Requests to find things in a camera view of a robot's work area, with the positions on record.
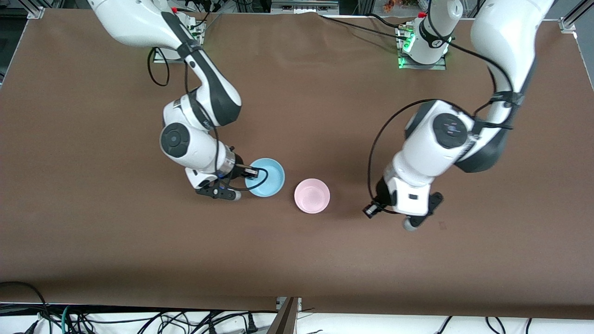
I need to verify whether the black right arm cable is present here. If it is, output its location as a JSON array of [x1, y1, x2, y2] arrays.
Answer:
[[148, 44, 269, 192]]

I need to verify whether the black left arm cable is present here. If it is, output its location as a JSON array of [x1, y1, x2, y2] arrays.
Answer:
[[368, 0, 516, 215]]

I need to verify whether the light blue bowl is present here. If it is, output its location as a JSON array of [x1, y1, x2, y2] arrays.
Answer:
[[245, 158, 285, 198]]

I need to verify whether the grey table leg post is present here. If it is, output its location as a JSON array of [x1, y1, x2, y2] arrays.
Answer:
[[267, 297, 300, 334]]

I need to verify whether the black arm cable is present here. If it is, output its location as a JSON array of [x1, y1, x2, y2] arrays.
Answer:
[[148, 44, 269, 192], [368, 0, 516, 215]]

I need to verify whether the grey metal box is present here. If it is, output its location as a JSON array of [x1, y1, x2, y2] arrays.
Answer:
[[271, 0, 339, 14]]

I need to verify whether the black floor cable loop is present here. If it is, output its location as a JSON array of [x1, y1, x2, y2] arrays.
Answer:
[[0, 282, 52, 334]]

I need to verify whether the brown table cover sheet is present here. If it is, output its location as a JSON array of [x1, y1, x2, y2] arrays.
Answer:
[[0, 8, 594, 321]]

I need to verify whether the black base cable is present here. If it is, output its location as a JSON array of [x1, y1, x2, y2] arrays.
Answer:
[[320, 14, 411, 42], [190, 0, 223, 28]]

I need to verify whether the pink bowl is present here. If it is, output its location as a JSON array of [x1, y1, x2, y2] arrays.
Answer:
[[294, 179, 330, 214]]

